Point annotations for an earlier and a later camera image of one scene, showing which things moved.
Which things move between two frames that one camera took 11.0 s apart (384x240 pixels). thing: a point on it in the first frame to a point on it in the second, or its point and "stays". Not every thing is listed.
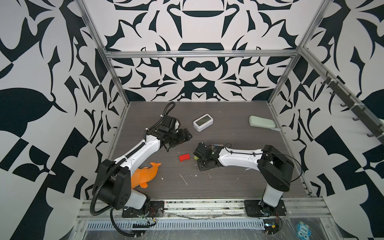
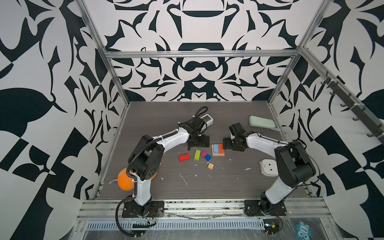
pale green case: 260,122 stays
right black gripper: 200,167 to 226,144
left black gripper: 184,136 to 206,143
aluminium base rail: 297,208 stays
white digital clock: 203,122 stays
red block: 184,157 stays
